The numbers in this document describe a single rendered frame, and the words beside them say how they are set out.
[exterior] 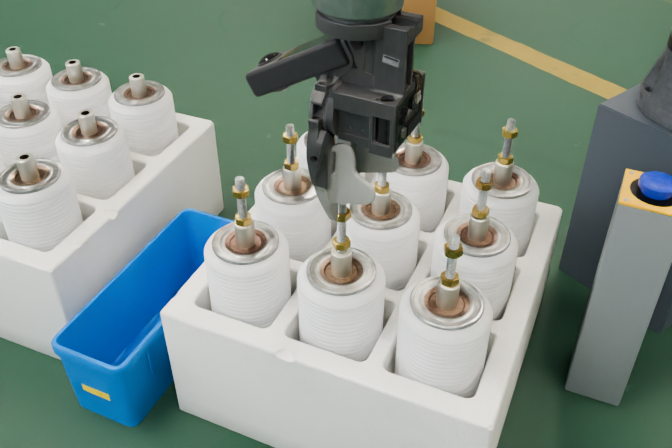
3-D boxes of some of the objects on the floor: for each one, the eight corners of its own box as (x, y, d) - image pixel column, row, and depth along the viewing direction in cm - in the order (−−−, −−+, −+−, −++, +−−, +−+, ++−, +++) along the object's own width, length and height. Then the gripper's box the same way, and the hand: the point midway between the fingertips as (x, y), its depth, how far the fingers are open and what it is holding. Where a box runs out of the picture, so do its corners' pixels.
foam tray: (309, 234, 123) (306, 144, 112) (541, 301, 110) (563, 206, 99) (178, 410, 94) (158, 311, 84) (472, 527, 82) (492, 429, 71)
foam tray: (48, 160, 141) (24, 76, 130) (224, 208, 128) (214, 120, 118) (-125, 290, 112) (-174, 196, 101) (81, 369, 100) (50, 271, 89)
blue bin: (194, 265, 117) (185, 205, 109) (254, 284, 113) (248, 224, 106) (66, 406, 95) (44, 343, 88) (136, 436, 91) (119, 373, 84)
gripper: (388, 46, 54) (378, 260, 67) (439, -4, 62) (421, 196, 75) (288, 25, 57) (297, 233, 70) (348, -20, 65) (346, 175, 78)
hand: (335, 196), depth 73 cm, fingers open, 3 cm apart
